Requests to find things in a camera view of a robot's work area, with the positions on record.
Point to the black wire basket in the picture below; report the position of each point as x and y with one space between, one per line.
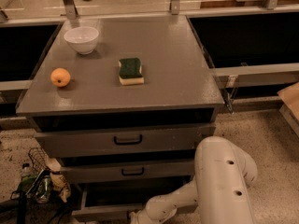
37 157

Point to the grey drawer cabinet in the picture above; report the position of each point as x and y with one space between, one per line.
178 89

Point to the green yellow sponge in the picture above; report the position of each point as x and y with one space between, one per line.
130 72

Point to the orange fruit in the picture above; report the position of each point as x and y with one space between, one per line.
60 77

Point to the grey bottom drawer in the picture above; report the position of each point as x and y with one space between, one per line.
115 200

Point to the brown cardboard box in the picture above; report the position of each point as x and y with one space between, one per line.
290 108

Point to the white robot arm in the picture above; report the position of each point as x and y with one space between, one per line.
223 173

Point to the white ceramic bowl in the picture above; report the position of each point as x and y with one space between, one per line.
82 40

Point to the grey middle drawer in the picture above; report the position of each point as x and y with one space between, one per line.
128 171

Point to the grey drawer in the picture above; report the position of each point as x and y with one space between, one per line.
128 171
126 141
115 200

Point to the grey top drawer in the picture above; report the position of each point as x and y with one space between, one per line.
126 141

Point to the metal post left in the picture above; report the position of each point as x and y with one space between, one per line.
70 9

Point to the green snack bag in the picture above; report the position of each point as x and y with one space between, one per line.
36 188

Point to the clear plastic bottle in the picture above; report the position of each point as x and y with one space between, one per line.
26 171

